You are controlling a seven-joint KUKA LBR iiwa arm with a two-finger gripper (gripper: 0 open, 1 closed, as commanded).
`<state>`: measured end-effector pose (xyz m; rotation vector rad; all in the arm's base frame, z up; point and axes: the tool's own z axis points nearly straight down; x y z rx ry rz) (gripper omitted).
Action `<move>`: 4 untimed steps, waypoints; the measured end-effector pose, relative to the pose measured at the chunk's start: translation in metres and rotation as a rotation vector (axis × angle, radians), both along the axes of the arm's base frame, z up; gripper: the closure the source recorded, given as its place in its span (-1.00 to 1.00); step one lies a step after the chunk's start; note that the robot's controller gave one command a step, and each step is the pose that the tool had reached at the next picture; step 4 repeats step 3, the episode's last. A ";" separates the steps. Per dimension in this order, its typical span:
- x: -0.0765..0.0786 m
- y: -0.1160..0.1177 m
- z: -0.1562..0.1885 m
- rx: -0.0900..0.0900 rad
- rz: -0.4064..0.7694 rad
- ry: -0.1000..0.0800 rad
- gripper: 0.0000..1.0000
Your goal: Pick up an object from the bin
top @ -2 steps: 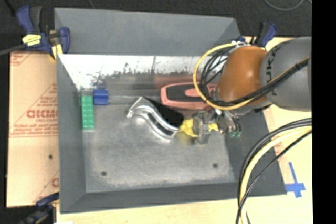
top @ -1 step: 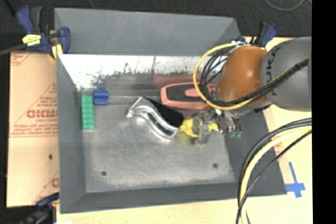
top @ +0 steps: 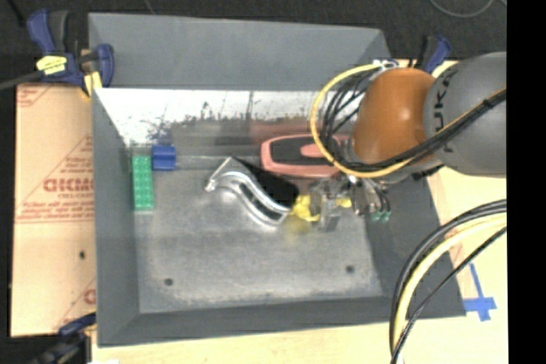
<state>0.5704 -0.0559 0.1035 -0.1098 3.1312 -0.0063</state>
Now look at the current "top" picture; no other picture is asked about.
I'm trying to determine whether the blue toy brick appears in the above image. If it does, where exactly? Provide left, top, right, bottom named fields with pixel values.
left=151, top=144, right=177, bottom=171

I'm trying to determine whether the brown cardboard board, red print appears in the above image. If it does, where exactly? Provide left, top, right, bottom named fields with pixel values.
left=9, top=82, right=99, bottom=338

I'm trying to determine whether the green toy brick plate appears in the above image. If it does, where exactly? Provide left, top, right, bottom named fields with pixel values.
left=130, top=154, right=155, bottom=211

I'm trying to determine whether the grey metal bin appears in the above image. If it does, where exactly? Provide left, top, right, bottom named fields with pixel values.
left=87, top=12, right=467, bottom=347

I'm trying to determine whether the pink and black oval tray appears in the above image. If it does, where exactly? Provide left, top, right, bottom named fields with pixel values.
left=259, top=134, right=356, bottom=179

